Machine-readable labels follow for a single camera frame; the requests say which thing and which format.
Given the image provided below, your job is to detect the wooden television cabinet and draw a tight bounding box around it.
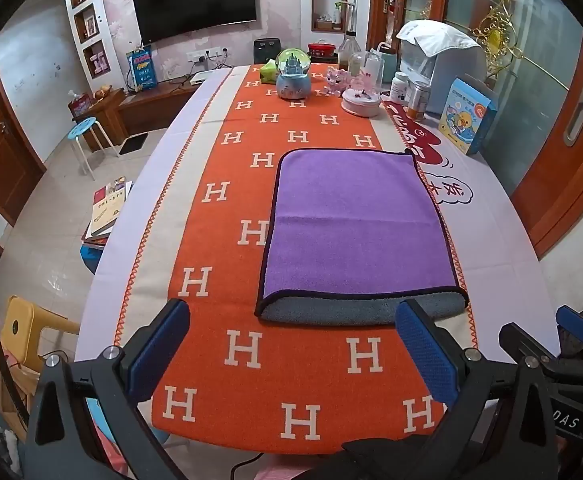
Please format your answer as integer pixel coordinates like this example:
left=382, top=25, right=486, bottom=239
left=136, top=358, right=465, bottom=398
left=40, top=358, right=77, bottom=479
left=72, top=81, right=203, bottom=152

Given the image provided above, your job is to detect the stack of books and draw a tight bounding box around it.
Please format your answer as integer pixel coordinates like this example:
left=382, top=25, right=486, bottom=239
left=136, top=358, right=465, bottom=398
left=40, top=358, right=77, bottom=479
left=82, top=176, right=135, bottom=249

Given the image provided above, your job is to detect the orange sliding door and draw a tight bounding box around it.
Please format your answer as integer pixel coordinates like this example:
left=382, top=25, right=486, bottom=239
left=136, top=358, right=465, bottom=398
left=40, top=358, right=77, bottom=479
left=510, top=30, right=583, bottom=262

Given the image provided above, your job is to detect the black cable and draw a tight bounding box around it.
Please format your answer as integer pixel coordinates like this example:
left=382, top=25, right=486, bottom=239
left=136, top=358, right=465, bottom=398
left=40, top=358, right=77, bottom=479
left=228, top=452, right=265, bottom=480

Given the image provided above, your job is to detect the brown lidded jar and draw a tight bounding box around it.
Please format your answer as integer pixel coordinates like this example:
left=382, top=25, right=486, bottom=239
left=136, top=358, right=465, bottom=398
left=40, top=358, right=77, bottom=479
left=407, top=80, right=431, bottom=121

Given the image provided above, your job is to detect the pink plush toy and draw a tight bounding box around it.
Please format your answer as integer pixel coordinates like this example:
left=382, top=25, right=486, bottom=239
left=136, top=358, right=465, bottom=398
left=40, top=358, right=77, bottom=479
left=325, top=67, right=353, bottom=97

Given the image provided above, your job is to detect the red cooking pot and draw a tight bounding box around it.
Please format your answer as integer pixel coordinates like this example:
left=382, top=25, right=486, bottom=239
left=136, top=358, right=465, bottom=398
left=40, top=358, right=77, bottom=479
left=307, top=42, right=341, bottom=65

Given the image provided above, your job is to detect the yellow plastic chair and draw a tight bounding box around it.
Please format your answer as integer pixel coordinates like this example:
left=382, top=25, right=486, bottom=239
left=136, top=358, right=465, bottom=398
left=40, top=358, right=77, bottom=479
left=0, top=294, right=80, bottom=442

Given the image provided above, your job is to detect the red snack bag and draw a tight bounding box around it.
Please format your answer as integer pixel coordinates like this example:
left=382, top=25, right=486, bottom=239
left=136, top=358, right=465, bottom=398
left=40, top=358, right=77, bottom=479
left=68, top=90, right=93, bottom=119

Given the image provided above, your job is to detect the tall glass bottle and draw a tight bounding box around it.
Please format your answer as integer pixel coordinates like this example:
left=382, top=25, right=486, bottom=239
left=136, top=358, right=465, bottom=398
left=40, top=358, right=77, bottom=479
left=337, top=30, right=363, bottom=71

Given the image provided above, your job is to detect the blue castle snow globe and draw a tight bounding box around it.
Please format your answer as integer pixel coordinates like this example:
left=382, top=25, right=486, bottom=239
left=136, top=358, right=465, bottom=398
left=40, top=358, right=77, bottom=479
left=276, top=49, right=313, bottom=101

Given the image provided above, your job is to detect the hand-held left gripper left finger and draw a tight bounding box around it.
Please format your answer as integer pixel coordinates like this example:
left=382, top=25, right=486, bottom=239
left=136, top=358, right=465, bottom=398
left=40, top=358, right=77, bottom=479
left=19, top=298, right=192, bottom=480

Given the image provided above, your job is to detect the white wall shelf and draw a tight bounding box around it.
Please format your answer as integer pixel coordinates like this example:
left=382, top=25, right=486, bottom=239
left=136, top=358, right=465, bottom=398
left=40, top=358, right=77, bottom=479
left=62, top=0, right=118, bottom=81

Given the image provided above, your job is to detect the white water dispenser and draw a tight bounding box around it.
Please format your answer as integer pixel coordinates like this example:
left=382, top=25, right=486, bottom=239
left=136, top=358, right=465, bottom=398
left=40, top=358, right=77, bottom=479
left=399, top=40, right=465, bottom=117

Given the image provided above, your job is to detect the orange letter-print blanket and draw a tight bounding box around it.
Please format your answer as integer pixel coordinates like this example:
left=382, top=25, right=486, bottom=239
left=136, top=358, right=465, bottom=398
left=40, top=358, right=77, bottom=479
left=116, top=64, right=478, bottom=442

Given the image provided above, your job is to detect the blue round stool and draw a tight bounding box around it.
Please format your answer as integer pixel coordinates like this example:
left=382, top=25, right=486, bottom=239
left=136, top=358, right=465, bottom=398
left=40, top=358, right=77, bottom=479
left=67, top=116, right=120, bottom=181

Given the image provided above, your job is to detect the white cloth cover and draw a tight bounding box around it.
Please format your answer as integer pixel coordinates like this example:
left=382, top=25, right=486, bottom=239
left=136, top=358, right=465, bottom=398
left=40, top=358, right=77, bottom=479
left=396, top=19, right=483, bottom=57

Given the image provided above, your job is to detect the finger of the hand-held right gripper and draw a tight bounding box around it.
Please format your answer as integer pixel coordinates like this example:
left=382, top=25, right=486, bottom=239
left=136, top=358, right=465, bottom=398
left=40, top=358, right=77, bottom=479
left=555, top=305, right=583, bottom=345
left=498, top=322, right=559, bottom=363

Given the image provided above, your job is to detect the black flat television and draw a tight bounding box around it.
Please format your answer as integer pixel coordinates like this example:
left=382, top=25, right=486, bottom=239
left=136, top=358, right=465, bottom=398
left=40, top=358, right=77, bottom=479
left=132, top=0, right=258, bottom=45

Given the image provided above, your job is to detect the white medicine bottle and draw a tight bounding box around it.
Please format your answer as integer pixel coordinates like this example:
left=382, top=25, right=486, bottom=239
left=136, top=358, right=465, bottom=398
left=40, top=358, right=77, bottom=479
left=390, top=71, right=411, bottom=106

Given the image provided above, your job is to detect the purple grey towel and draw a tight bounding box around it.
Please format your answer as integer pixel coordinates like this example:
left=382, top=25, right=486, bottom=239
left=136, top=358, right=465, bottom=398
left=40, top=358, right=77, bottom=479
left=254, top=148, right=469, bottom=326

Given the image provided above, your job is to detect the gold ornamental decoration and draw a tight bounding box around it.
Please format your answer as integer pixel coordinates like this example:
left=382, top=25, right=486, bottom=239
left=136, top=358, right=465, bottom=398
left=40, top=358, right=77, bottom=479
left=471, top=0, right=573, bottom=82

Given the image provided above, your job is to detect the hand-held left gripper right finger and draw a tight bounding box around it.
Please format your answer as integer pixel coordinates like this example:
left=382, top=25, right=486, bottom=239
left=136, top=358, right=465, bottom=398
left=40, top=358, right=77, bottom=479
left=395, top=298, right=573, bottom=480

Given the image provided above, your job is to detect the black small heater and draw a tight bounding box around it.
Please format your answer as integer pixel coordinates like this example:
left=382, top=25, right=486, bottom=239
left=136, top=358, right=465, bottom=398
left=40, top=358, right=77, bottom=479
left=253, top=38, right=285, bottom=65

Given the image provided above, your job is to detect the blue snack bag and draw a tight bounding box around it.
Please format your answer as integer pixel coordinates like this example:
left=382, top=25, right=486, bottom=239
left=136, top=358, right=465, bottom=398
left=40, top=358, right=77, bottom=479
left=125, top=46, right=159, bottom=92

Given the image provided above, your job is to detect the blue cartoon box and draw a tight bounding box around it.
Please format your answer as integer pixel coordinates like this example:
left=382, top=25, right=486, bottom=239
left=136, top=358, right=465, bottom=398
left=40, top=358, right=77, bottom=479
left=437, top=78, right=499, bottom=156

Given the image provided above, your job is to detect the white plastic jug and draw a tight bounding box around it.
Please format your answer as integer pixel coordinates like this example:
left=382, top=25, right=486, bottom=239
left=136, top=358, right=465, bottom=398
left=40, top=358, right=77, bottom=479
left=366, top=46, right=398, bottom=89

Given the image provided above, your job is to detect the black doormat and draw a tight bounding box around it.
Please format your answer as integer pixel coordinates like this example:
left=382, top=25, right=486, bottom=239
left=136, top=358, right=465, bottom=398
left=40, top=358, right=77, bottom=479
left=120, top=132, right=149, bottom=155

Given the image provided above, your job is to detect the white round lidded container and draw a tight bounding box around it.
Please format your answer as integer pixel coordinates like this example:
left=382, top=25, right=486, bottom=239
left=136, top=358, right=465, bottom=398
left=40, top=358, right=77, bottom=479
left=341, top=74, right=383, bottom=119

